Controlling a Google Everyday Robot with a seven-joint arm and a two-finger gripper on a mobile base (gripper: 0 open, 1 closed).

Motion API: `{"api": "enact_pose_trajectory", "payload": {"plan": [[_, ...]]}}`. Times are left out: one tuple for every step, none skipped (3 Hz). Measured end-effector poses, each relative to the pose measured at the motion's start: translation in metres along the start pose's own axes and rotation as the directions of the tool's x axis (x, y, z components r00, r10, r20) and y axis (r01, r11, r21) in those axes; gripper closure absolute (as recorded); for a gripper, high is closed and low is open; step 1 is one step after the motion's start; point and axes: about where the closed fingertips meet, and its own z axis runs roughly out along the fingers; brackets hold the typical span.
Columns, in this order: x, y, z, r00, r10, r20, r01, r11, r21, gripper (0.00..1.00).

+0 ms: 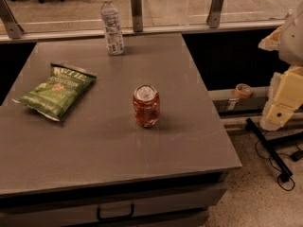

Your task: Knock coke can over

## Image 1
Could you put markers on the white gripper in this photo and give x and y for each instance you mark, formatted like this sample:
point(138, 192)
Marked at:
point(293, 42)

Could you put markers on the red coke can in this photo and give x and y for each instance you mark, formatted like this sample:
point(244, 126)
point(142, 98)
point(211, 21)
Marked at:
point(146, 103)

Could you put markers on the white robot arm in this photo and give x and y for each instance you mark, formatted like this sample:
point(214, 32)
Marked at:
point(285, 94)

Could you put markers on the orange tape roll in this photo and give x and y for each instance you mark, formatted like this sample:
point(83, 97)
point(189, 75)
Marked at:
point(243, 90)

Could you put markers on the black stand leg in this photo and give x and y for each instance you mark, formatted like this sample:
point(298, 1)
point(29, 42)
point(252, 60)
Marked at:
point(286, 173)

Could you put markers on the grey cabinet drawer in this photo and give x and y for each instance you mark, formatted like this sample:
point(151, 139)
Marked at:
point(185, 206)

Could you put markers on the clear plastic water bottle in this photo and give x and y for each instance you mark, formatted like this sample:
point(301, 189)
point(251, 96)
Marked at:
point(112, 28)

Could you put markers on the green kettle chips bag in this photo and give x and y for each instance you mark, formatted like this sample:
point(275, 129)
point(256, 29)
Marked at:
point(54, 97)

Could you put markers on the right metal glass bracket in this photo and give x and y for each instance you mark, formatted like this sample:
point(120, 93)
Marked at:
point(214, 15)

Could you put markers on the metal glass bracket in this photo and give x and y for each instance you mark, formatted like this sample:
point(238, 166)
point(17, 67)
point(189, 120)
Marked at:
point(137, 17)
point(214, 15)
point(13, 29)

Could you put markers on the middle metal glass bracket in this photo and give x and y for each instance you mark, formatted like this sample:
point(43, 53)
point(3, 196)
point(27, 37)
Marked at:
point(137, 17)

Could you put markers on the black drawer handle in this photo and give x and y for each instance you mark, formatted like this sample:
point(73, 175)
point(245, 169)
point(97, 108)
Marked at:
point(116, 213)

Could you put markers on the left metal glass bracket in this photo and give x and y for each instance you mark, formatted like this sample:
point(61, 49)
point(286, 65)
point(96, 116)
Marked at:
point(13, 29)

